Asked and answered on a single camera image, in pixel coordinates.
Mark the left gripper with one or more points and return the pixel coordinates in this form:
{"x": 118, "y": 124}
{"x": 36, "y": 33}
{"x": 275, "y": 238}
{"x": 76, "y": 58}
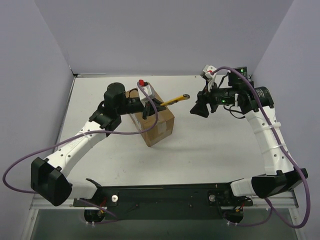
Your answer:
{"x": 145, "y": 110}

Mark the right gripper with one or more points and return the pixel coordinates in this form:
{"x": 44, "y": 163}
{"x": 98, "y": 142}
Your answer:
{"x": 213, "y": 98}

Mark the yellow utility knife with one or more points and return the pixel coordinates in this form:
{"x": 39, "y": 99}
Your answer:
{"x": 176, "y": 100}

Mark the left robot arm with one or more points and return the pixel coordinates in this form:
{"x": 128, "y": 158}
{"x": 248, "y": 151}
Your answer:
{"x": 49, "y": 175}

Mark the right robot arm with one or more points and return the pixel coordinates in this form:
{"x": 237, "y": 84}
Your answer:
{"x": 281, "y": 172}

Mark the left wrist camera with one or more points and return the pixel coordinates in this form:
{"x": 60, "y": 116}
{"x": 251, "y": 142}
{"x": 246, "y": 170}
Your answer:
{"x": 145, "y": 91}

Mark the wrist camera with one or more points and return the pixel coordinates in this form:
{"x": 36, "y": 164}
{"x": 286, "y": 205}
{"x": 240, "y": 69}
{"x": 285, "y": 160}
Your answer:
{"x": 207, "y": 72}
{"x": 145, "y": 91}

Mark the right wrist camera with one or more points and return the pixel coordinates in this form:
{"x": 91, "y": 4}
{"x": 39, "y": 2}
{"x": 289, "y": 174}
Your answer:
{"x": 207, "y": 72}

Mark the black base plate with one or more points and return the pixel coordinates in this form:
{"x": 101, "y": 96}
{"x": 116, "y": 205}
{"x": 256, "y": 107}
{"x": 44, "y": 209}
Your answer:
{"x": 198, "y": 201}

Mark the aluminium frame rail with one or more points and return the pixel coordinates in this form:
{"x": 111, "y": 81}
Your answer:
{"x": 285, "y": 200}

